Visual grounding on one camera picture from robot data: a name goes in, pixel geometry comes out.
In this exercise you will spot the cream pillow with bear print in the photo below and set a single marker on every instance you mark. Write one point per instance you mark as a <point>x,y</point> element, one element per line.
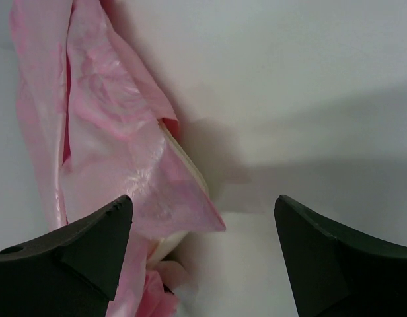
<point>161,248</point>

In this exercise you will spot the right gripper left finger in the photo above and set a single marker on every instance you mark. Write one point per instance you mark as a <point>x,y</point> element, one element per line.
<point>72,271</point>

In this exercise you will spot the pink pillowcase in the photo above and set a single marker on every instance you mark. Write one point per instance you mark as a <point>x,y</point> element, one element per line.
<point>89,111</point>

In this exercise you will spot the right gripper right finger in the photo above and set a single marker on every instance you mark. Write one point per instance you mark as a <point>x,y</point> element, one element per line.
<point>335,270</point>

